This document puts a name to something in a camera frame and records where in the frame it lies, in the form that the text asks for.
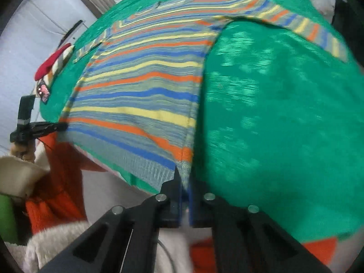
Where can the white fleece garment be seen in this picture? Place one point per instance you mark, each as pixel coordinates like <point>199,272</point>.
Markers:
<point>18,179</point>

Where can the smartphone with lit screen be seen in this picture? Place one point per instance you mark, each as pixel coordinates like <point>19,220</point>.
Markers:
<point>42,91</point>

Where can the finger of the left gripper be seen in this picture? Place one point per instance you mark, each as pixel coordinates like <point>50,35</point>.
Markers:
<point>44,128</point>

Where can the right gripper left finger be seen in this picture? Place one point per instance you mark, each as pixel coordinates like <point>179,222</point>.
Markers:
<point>123,239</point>

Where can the green patterned bedspread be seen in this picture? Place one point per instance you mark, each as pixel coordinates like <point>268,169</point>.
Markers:
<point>281,125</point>

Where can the red folded garment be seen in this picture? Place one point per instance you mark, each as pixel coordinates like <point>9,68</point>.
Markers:
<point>45,67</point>

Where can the black item on cabinet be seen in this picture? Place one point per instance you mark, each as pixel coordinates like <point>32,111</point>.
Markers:
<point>70,32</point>

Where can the orange garment of person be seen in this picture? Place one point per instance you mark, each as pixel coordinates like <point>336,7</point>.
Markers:
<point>58,196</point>

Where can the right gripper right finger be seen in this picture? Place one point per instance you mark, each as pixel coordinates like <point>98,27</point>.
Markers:
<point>243,239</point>

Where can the person left hand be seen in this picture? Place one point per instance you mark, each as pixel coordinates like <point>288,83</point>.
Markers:
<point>24,152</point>

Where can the white window-side drawer cabinet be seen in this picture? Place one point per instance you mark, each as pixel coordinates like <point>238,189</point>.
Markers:
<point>30,37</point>

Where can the striped knit sweater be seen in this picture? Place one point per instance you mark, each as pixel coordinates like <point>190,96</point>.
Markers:
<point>137,99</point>

